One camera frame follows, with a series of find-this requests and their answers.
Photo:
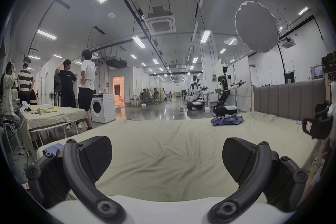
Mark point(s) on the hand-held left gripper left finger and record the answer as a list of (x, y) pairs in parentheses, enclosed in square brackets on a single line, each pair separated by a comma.
[(78, 178)]

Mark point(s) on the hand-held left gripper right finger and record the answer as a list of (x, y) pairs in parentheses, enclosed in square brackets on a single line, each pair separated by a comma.
[(258, 173)]

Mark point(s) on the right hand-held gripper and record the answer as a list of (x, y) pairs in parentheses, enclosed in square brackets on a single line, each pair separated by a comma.
[(332, 114)]

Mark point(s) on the person's right hand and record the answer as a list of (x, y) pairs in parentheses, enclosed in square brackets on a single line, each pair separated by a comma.
[(328, 150)]

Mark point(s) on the grey padded headboard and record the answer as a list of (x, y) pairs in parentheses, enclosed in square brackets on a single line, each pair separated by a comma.
[(286, 99)]

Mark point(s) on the dark blue shirt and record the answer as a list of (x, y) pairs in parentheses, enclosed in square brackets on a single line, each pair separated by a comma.
[(227, 120)]

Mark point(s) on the table with beige sheet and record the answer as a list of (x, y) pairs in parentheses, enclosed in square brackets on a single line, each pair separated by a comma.
[(52, 116)]

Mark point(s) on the white washing machine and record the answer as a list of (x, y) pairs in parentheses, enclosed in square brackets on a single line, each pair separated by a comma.
[(103, 108)]

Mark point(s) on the grey metal chair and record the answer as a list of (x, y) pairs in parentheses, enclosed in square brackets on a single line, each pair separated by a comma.
[(10, 133)]

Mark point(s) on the black and white robot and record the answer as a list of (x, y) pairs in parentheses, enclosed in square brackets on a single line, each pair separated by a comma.
[(195, 99), (225, 97)]

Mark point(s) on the bed with beige sheet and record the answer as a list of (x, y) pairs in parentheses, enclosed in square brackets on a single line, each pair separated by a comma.
[(168, 144)]

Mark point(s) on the group of people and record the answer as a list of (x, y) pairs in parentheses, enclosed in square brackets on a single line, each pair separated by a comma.
[(149, 95)]

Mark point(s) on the round white umbrella lamp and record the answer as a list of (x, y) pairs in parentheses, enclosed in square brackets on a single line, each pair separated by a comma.
[(257, 26)]

